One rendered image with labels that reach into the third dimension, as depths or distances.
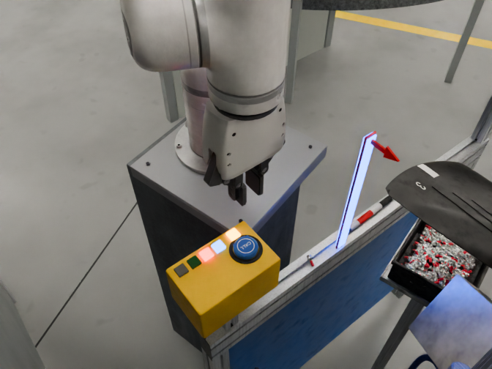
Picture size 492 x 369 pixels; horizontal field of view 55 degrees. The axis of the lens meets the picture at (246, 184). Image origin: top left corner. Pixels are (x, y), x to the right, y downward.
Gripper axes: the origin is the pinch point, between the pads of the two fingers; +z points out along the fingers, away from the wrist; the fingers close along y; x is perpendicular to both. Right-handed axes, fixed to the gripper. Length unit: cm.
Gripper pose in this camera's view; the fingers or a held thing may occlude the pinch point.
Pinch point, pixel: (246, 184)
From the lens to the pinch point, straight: 64.0
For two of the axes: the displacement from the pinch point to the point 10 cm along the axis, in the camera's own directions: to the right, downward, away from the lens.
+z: 0.0, 6.5, 7.6
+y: -7.9, 4.7, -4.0
